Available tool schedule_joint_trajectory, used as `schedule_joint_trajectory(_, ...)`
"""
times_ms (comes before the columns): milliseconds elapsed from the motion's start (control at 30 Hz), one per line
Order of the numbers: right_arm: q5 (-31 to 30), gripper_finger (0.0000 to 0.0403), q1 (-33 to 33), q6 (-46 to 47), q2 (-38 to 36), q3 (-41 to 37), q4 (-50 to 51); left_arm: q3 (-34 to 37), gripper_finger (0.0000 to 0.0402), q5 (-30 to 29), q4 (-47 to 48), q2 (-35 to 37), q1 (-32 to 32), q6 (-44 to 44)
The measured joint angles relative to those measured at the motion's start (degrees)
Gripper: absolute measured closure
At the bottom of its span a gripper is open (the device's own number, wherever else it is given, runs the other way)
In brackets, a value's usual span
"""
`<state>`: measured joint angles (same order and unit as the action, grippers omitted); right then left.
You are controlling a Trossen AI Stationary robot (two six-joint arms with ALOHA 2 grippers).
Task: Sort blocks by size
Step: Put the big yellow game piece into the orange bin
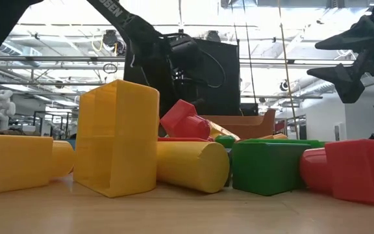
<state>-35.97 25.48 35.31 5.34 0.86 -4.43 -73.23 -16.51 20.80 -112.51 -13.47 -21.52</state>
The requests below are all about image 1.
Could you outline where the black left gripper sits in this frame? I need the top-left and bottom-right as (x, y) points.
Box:
(123, 19), (178, 118)

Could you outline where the large red block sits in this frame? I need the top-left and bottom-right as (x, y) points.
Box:
(159, 99), (212, 141)

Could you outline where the yellow stud block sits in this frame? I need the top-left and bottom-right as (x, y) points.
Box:
(0, 134), (76, 197)
(207, 119), (241, 142)

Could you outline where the red stud block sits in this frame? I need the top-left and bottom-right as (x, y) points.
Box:
(299, 138), (374, 205)

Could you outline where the long green four-stud block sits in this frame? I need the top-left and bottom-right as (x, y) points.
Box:
(214, 135), (237, 149)

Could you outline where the green wedge block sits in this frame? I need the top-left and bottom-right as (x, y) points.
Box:
(231, 141), (312, 197)

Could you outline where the black partition screen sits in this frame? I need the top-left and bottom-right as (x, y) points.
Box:
(123, 38), (242, 116)

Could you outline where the flat red block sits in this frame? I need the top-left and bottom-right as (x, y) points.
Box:
(156, 136), (210, 143)

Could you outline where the yellow hollow block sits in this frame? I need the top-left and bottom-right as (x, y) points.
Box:
(73, 79), (160, 198)

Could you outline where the grey horizontal beam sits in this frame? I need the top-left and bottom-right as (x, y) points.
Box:
(0, 55), (356, 66)

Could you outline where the orange plastic bin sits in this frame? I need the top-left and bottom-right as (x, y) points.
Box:
(199, 109), (277, 140)

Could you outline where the yellow cylinder block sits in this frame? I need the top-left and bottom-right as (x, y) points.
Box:
(156, 141), (231, 194)

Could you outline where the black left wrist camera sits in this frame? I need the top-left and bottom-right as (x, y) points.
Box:
(168, 33), (204, 71)

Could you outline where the black hanging cable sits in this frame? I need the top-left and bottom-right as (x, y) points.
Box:
(242, 0), (259, 105)

